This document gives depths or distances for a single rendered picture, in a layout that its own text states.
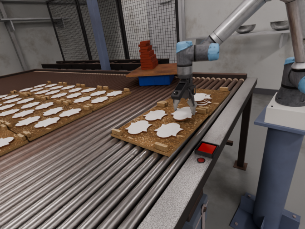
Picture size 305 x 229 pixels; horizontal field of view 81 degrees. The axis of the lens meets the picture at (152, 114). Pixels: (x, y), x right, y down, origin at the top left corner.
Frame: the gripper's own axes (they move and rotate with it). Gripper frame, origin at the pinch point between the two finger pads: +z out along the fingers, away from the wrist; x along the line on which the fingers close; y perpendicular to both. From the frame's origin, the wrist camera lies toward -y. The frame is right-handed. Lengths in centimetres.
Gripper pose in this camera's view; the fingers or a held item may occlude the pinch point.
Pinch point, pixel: (183, 112)
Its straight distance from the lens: 97.6
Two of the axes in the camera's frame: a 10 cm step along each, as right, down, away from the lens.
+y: 6.0, -3.6, 7.1
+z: 0.9, 9.2, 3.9
